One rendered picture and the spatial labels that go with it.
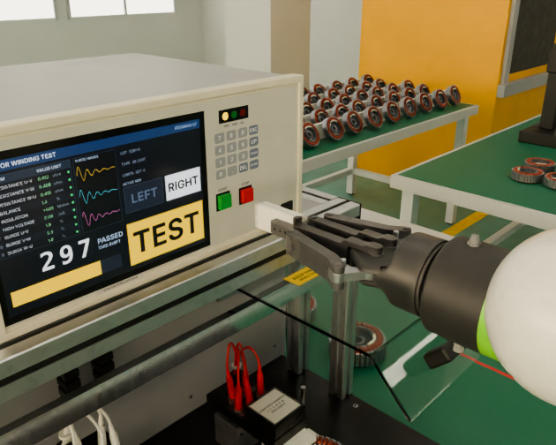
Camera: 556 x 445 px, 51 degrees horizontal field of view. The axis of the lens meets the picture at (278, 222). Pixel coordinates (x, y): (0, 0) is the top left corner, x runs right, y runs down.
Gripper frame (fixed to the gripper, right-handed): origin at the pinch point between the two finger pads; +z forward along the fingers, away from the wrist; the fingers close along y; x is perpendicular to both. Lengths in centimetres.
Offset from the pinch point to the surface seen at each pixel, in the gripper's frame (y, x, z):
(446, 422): 31, -43, -9
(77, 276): -20.2, -2.9, 9.7
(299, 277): 7.9, -11.7, 3.8
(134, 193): -12.5, 4.2, 9.7
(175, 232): -7.6, -1.9, 9.7
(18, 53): 243, -55, 637
